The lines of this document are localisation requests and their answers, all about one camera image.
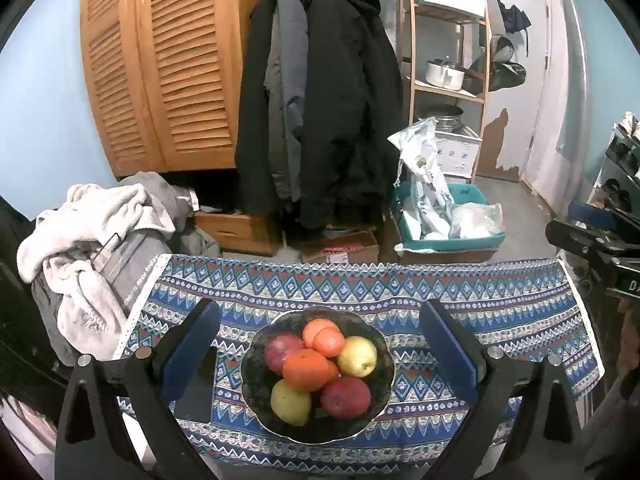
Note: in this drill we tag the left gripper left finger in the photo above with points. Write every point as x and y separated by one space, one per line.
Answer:
93 441

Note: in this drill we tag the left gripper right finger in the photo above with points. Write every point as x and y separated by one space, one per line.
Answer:
545 441

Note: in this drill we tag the yellow-green pear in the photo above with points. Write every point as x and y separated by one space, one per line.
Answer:
292 406
358 357

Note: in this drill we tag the red apple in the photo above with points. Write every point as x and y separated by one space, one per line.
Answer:
279 348
346 398

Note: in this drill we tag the large orange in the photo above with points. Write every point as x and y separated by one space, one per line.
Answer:
305 370
333 371

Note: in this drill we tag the small tangerine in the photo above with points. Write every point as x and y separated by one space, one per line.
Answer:
315 326
329 342

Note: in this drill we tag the person's right hand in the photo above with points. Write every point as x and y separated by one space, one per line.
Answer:
628 358

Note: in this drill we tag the black smartphone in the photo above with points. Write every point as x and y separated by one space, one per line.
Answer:
196 402

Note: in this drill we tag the blue patterned tablecloth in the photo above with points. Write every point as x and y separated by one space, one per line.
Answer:
528 308

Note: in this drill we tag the clear plastic bag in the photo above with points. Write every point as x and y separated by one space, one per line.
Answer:
472 221

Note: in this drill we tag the teal plastic basket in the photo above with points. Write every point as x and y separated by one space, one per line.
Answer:
409 226

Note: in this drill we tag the dark glass fruit bowl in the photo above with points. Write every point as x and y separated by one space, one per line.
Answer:
258 380

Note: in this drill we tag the white door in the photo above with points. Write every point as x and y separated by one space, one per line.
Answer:
511 114

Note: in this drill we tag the grey clothing pile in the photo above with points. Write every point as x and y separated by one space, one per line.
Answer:
128 266

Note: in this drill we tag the white patterned crate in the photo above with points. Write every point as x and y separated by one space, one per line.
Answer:
457 152

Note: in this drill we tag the white fleece garment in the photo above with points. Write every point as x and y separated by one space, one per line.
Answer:
66 244

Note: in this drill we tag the dark hanging bag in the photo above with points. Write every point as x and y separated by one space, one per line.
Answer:
503 72

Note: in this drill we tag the steel pot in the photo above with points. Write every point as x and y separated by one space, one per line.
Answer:
448 117

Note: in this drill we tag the wooden drawer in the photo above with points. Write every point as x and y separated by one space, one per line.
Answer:
240 232

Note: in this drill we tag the cardboard box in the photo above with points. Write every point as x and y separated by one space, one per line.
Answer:
351 247

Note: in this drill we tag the wooden shelf rack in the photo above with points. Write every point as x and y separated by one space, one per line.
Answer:
444 54

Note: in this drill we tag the black hanging coat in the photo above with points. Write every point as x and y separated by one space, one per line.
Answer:
353 103

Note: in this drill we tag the grey hanging jacket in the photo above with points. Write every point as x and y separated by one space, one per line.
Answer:
285 83

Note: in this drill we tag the wooden louvered wardrobe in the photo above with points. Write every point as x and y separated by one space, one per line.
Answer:
163 80

